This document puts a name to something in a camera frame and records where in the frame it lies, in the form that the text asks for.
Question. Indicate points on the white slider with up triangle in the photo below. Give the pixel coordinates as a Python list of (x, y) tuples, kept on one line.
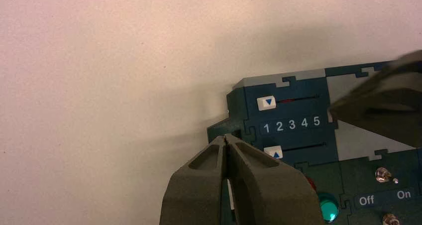
[(273, 152)]

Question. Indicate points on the red dome push button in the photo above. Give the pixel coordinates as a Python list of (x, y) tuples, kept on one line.
[(312, 184)]

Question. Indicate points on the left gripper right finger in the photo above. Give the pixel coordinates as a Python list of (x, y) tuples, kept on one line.
[(273, 193)]

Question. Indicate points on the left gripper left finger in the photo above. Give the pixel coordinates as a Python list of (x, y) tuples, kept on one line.
[(194, 193)]

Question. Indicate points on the green dome push button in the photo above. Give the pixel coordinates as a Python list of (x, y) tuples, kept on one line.
[(328, 208)]

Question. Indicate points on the dark teal grey task box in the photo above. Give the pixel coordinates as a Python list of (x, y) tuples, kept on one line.
[(296, 88)]

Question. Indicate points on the white slider with down triangle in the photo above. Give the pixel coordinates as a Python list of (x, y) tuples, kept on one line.
[(266, 102)]

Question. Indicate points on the metal toggle switch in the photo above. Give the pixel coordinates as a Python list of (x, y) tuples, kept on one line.
[(383, 175), (391, 220)]

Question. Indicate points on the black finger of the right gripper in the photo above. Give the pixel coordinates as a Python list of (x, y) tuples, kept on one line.
[(389, 98)]

